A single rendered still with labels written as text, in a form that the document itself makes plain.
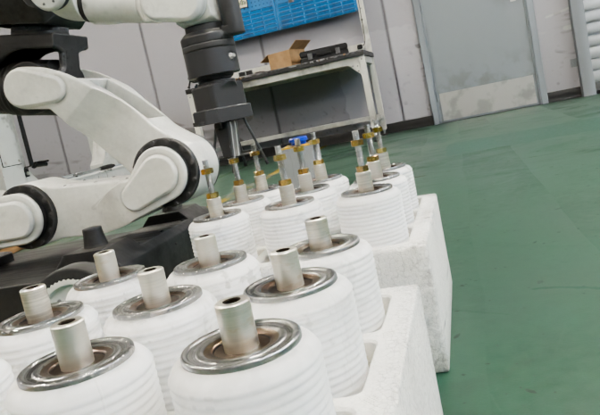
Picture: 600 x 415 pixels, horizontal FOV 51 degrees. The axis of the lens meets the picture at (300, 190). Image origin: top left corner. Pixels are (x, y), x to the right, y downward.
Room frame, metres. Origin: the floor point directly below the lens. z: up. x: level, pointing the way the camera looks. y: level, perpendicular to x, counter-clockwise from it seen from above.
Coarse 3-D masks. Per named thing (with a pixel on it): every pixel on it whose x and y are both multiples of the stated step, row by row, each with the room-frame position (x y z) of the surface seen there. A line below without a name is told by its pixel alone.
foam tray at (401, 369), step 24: (384, 288) 0.66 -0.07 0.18; (408, 288) 0.64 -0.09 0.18; (408, 312) 0.57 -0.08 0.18; (384, 336) 0.53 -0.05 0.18; (408, 336) 0.52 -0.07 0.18; (384, 360) 0.48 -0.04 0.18; (408, 360) 0.49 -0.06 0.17; (432, 360) 0.65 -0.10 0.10; (384, 384) 0.44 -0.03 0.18; (408, 384) 0.47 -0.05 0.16; (432, 384) 0.61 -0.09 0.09; (336, 408) 0.42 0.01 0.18; (360, 408) 0.41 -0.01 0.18; (384, 408) 0.40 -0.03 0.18; (408, 408) 0.45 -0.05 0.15; (432, 408) 0.58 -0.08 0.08
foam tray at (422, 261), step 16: (416, 208) 1.07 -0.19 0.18; (432, 208) 1.05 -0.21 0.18; (416, 224) 0.95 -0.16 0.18; (432, 224) 0.97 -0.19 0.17; (416, 240) 0.85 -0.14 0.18; (432, 240) 0.92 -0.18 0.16; (384, 256) 0.83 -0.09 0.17; (400, 256) 0.82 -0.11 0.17; (416, 256) 0.82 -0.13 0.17; (432, 256) 0.87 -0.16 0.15; (272, 272) 0.87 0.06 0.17; (384, 272) 0.83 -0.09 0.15; (400, 272) 0.82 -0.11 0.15; (416, 272) 0.82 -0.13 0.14; (432, 272) 0.83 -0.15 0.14; (448, 272) 1.13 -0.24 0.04; (432, 288) 0.81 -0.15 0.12; (448, 288) 1.06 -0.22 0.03; (432, 304) 0.82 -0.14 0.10; (448, 304) 1.00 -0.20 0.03; (432, 320) 0.82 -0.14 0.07; (448, 320) 0.94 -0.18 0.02; (432, 336) 0.82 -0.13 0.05; (448, 336) 0.89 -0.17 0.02; (432, 352) 0.82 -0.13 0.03; (448, 352) 0.85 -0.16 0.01; (448, 368) 0.82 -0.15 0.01
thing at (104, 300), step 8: (128, 280) 0.64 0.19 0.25; (136, 280) 0.64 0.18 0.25; (72, 288) 0.66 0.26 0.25; (104, 288) 0.63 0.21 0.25; (112, 288) 0.63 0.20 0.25; (120, 288) 0.63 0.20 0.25; (128, 288) 0.63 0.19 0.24; (136, 288) 0.63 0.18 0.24; (72, 296) 0.63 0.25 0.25; (80, 296) 0.63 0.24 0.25; (88, 296) 0.62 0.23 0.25; (96, 296) 0.62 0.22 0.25; (104, 296) 0.62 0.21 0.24; (112, 296) 0.62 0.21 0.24; (120, 296) 0.62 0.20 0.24; (128, 296) 0.63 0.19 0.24; (88, 304) 0.62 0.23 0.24; (96, 304) 0.62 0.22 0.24; (104, 304) 0.62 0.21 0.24; (112, 304) 0.62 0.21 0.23; (104, 312) 0.62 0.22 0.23; (104, 320) 0.62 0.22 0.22
